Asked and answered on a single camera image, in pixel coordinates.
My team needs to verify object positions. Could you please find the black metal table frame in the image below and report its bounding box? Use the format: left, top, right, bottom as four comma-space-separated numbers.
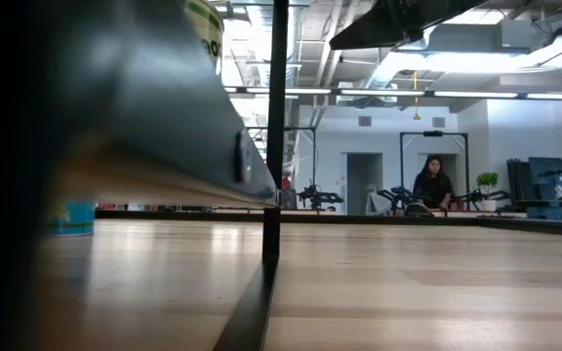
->
94, 208, 562, 239

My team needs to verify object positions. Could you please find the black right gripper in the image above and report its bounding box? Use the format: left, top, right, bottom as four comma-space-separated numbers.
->
329, 0, 488, 51

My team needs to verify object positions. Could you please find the black curved frame bracket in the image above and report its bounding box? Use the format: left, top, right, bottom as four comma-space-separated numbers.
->
403, 201, 434, 218

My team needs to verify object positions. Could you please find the blue tomato tin can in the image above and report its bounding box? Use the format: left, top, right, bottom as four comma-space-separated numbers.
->
45, 201, 97, 238

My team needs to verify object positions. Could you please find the peaches tin can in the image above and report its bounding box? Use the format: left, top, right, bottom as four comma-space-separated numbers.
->
182, 0, 225, 75

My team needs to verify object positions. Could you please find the silver ceiling air duct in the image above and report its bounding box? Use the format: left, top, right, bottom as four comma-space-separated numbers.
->
358, 46, 409, 92

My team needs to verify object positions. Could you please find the green plant in white pot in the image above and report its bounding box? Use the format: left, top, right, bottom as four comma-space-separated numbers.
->
475, 171, 500, 213

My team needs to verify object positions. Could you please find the yellow hanging cable reel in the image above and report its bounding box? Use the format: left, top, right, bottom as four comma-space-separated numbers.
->
412, 70, 422, 122

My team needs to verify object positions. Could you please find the long ceiling light strip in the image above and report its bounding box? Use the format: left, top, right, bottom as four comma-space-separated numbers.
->
223, 86, 562, 101

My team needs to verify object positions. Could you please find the black background gantry frame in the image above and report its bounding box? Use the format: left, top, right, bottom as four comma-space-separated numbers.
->
245, 126, 318, 187
398, 130, 470, 212

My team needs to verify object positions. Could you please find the person at background rig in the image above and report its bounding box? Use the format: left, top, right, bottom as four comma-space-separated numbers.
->
411, 154, 456, 212

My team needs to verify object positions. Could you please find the dark blue equipment cabinet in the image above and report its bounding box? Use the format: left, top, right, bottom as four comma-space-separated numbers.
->
505, 156, 562, 222

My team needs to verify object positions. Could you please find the white draped cover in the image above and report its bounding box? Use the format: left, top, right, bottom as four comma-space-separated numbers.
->
365, 183, 389, 216

